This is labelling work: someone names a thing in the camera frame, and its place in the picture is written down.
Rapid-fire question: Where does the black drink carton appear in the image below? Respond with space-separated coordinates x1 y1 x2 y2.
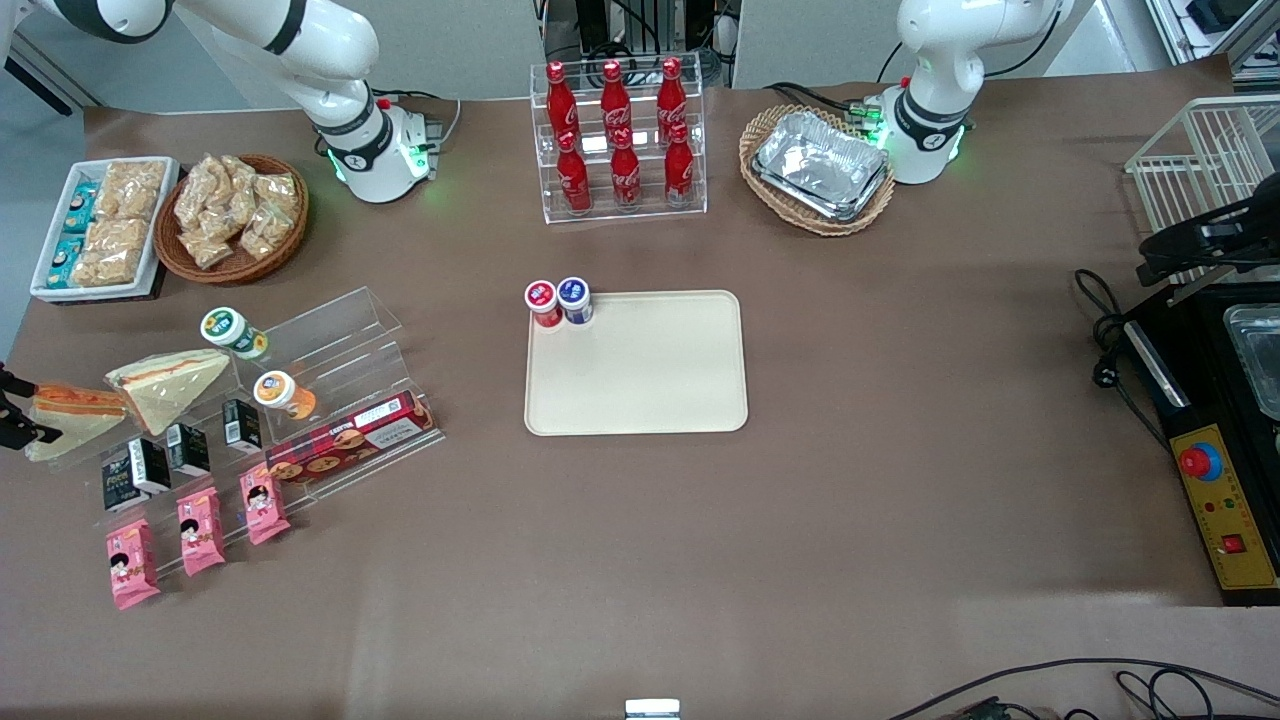
221 398 264 454
165 422 212 479
128 437 172 494
101 452 146 514

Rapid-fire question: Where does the red cookie box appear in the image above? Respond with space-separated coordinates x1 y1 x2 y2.
265 392 437 486

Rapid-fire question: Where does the stack of foil trays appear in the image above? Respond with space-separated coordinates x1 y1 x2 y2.
752 110 891 223

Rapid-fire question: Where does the red cola bottle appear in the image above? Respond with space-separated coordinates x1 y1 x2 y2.
609 128 643 211
664 122 695 208
556 130 593 215
656 57 689 134
600 60 633 136
545 61 581 141

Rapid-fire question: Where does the teal snack pack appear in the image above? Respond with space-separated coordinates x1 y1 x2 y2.
46 235 87 290
63 180 99 234

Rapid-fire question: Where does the white rectangular snack tray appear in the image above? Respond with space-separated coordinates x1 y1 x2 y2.
30 157 181 303

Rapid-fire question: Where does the aluminium frame rack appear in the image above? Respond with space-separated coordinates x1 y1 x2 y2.
1145 0 1280 73

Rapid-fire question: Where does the pack of rice crackers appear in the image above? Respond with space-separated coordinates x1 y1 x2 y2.
72 219 151 287
97 160 167 222

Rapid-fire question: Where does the blue lid yogurt cup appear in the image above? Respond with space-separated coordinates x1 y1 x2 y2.
556 277 594 326

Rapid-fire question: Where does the black machine yellow control panel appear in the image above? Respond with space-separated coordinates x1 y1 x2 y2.
1118 283 1280 608

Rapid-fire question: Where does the triangle sandwich orange filling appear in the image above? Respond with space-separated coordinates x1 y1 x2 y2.
25 383 132 463

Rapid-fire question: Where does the red lid yogurt cup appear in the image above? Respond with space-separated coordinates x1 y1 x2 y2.
524 280 563 329

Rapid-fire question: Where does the metal container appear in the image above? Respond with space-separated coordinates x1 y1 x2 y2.
1222 303 1280 422

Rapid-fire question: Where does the clear acrylic tiered shelf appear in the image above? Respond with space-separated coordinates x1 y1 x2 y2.
45 287 446 576

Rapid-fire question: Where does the brown wicker basket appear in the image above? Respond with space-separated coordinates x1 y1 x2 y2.
154 153 309 286

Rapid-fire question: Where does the pink snack pack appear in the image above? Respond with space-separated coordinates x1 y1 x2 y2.
105 518 162 611
176 487 228 578
239 465 292 547

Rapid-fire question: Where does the light wicker basket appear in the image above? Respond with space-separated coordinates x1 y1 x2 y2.
739 104 896 237

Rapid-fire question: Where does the clear acrylic bottle rack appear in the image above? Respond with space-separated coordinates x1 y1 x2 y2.
530 53 708 225

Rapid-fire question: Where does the orange lid yogurt cup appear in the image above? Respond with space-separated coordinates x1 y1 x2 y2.
253 370 318 421

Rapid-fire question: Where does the black equipment with cables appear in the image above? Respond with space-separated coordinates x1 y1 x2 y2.
536 0 739 87

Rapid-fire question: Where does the green lid yogurt cup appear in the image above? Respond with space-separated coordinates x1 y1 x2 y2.
200 307 269 361

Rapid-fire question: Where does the black power cable with plug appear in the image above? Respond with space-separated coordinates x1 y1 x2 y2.
1074 268 1173 453

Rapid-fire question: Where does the beige plastic tray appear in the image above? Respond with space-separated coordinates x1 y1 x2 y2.
524 290 749 437

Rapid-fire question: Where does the long black cable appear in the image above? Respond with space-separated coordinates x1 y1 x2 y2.
885 657 1280 720

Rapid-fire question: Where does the looped black cable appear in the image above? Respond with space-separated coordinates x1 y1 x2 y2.
1113 668 1280 720

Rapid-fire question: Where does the clear bag of snacks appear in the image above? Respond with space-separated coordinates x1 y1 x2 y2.
180 226 235 270
174 160 219 233
238 205 293 258
205 154 256 216
254 173 300 216

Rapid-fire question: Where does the white wire basket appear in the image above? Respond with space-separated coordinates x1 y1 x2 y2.
1125 95 1280 301

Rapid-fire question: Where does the black cable at arm base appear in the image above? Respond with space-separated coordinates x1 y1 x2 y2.
765 81 873 115

